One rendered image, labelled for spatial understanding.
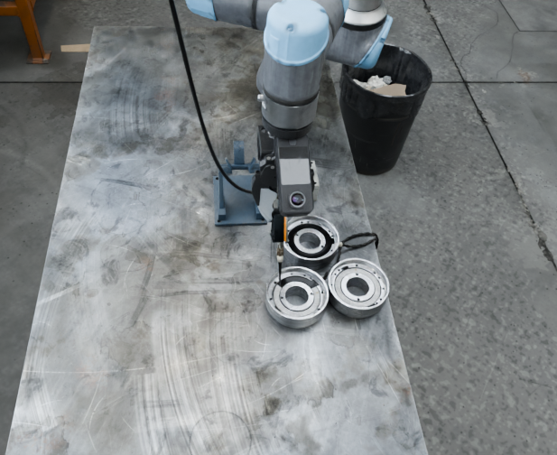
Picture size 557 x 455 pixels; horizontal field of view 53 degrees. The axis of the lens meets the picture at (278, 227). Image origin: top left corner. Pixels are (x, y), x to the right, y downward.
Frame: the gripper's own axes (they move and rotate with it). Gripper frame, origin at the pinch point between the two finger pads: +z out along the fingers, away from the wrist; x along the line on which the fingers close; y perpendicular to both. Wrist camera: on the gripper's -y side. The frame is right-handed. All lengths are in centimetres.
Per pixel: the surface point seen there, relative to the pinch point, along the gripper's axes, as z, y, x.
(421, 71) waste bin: 54, 115, -70
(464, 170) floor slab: 93, 101, -96
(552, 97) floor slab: 94, 150, -157
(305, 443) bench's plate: 12.8, -32.2, -1.4
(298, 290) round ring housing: 11.2, -6.8, -3.4
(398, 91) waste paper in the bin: 59, 109, -61
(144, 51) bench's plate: 13, 67, 26
